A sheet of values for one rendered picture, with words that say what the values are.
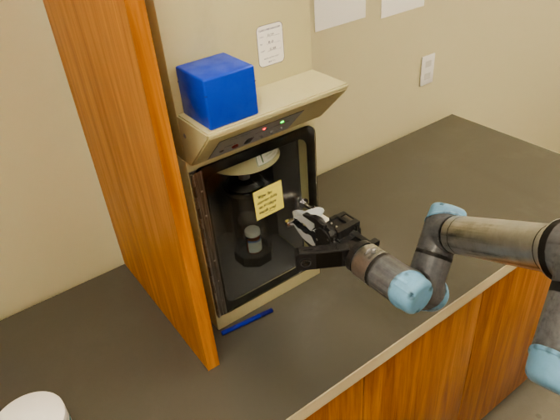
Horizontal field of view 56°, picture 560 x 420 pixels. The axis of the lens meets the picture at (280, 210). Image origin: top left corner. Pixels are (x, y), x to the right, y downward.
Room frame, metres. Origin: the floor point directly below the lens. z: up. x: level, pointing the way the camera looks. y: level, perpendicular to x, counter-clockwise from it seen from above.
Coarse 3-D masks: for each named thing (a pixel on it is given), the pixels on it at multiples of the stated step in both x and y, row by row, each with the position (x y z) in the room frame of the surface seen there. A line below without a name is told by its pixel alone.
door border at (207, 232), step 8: (200, 176) 0.90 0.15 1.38; (200, 184) 0.90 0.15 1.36; (200, 192) 0.90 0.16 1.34; (200, 200) 0.90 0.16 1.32; (200, 208) 0.90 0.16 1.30; (200, 216) 0.89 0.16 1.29; (208, 216) 0.91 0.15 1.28; (208, 224) 0.90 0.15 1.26; (208, 232) 0.90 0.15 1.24; (208, 240) 0.90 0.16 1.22; (208, 248) 0.90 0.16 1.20; (208, 256) 0.89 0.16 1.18; (216, 256) 0.91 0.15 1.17; (216, 264) 0.90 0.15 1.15; (216, 272) 0.90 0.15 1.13; (216, 280) 0.90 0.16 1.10; (216, 288) 0.90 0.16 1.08; (216, 304) 0.89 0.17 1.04; (224, 304) 0.91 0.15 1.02; (224, 312) 0.90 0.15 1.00
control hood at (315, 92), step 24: (312, 72) 1.05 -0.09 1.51; (264, 96) 0.95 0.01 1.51; (288, 96) 0.94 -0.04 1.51; (312, 96) 0.94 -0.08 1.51; (336, 96) 0.99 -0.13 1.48; (192, 120) 0.87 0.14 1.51; (240, 120) 0.85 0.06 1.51; (264, 120) 0.88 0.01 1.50; (192, 144) 0.86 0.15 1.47; (216, 144) 0.85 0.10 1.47
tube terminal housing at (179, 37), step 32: (160, 0) 0.91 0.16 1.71; (192, 0) 0.94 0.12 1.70; (224, 0) 0.98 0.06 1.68; (256, 0) 1.01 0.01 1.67; (288, 0) 1.05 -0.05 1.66; (160, 32) 0.90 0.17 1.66; (192, 32) 0.94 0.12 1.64; (224, 32) 0.97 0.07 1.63; (288, 32) 1.05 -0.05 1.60; (160, 64) 0.92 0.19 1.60; (256, 64) 1.00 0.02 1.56; (288, 64) 1.05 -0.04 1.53; (288, 128) 1.04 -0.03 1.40; (192, 224) 0.93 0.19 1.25; (288, 288) 1.02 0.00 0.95; (224, 320) 0.91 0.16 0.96
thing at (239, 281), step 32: (224, 160) 0.94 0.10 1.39; (256, 160) 0.98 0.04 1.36; (288, 160) 1.02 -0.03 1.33; (224, 192) 0.93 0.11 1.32; (288, 192) 1.02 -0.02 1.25; (224, 224) 0.92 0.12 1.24; (256, 224) 0.97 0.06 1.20; (224, 256) 0.92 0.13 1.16; (256, 256) 0.96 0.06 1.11; (288, 256) 1.01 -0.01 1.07; (224, 288) 0.91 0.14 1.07; (256, 288) 0.96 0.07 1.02
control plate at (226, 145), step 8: (296, 112) 0.94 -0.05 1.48; (280, 120) 0.92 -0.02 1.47; (288, 120) 0.95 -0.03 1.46; (256, 128) 0.89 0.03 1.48; (272, 128) 0.94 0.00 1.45; (240, 136) 0.88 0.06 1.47; (248, 136) 0.90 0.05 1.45; (256, 136) 0.93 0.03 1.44; (264, 136) 0.96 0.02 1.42; (224, 144) 0.87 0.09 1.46; (232, 144) 0.89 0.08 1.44; (240, 144) 0.92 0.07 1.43; (216, 152) 0.88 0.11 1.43; (224, 152) 0.91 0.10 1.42
